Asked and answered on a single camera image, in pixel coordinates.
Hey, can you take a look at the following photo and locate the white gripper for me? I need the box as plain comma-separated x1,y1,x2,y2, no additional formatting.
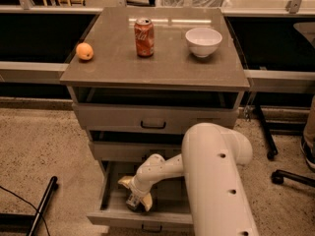
118,176,154,211

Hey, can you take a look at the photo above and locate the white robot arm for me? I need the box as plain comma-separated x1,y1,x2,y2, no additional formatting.
118,123,259,236

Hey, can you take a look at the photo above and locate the grey bottom drawer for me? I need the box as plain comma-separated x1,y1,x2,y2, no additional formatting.
88,161,194,233

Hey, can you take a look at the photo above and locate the grey drawer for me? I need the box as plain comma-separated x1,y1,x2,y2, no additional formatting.
73,88,240,135
88,161,194,233
89,131,183,162

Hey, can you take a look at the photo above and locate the grey middle drawer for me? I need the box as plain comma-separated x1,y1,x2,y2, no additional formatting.
89,131,183,162

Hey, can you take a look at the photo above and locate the grey top drawer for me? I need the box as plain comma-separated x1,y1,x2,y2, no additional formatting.
73,88,240,135

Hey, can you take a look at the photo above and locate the black stand leg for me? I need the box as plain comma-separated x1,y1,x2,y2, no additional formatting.
0,176,58,236

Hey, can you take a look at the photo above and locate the orange fruit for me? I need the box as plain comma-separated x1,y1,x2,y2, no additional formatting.
76,42,94,61

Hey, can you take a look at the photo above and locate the red soda can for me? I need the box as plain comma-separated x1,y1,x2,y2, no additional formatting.
134,18,155,57

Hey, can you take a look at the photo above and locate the white bowl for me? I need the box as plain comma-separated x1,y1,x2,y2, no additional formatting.
185,28,222,58

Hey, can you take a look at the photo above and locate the person leg with shoe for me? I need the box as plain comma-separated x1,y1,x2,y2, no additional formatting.
300,95,315,171

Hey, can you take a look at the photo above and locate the black cable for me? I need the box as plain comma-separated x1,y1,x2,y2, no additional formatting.
0,184,52,236

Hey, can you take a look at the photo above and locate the aluminium frame rail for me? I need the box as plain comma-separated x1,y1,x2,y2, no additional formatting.
0,62,315,93

